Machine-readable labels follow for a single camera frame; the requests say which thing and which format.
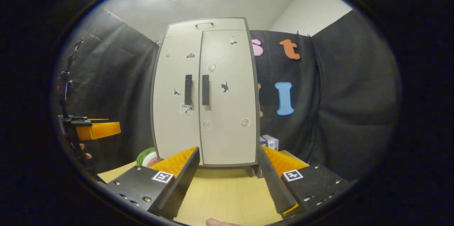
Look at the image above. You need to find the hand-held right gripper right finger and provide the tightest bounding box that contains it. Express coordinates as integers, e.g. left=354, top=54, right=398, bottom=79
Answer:
left=256, top=144, right=355, bottom=219

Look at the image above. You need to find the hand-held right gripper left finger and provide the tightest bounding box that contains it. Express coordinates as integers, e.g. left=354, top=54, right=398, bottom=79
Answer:
left=106, top=146, right=201, bottom=219

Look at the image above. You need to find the white shoe cabinet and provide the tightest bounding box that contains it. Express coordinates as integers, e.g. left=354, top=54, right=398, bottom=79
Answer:
left=151, top=17, right=261, bottom=168

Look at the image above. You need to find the white shoe cabinet door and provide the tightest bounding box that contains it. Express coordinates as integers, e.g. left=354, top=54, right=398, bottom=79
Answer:
left=199, top=29, right=259, bottom=165
left=152, top=31, right=203, bottom=166

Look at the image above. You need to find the cream cabinet drawer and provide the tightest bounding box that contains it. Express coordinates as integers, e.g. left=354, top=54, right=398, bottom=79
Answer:
left=165, top=18, right=248, bottom=38

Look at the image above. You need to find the green round object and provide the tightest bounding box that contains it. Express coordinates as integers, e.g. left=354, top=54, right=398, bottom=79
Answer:
left=137, top=147, right=158, bottom=167

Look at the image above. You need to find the black backdrop cloth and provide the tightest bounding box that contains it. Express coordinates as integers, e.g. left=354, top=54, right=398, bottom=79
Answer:
left=53, top=8, right=401, bottom=180

